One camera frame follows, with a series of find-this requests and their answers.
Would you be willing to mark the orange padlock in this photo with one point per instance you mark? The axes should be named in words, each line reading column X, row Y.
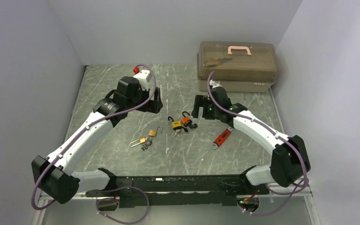
column 187, row 122

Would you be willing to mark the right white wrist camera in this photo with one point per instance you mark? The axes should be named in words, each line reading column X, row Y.
column 214, row 84

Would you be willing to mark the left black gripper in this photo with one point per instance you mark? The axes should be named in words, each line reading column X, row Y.
column 153, row 106

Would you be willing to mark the brass padlock long shackle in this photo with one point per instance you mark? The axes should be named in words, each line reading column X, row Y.
column 139, row 141

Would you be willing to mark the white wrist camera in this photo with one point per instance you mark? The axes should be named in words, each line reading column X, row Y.
column 143, row 76
column 214, row 84

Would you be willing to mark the small brass padlock open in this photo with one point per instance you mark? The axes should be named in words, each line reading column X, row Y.
column 154, row 132

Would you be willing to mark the brown translucent toolbox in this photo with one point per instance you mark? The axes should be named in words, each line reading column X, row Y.
column 237, row 72

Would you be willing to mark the yellow padlock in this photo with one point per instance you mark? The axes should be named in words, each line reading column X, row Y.
column 177, row 126

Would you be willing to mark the black keys bunch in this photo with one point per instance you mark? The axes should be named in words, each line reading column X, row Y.
column 147, row 144

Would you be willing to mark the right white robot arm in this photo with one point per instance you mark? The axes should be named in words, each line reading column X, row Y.
column 289, row 158

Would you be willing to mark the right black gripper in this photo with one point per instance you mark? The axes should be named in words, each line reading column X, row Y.
column 203, row 101

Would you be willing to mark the red handled adjustable wrench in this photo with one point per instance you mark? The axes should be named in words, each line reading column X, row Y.
column 221, row 138

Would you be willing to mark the pink toolbox handle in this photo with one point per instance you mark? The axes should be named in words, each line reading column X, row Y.
column 238, row 48

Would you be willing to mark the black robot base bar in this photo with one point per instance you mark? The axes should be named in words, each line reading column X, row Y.
column 132, row 191

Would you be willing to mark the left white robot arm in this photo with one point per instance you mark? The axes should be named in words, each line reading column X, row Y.
column 56, row 174

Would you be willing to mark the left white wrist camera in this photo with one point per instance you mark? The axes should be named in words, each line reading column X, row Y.
column 143, row 76

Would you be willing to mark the aluminium frame rail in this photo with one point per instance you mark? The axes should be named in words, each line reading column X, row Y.
column 183, row 209

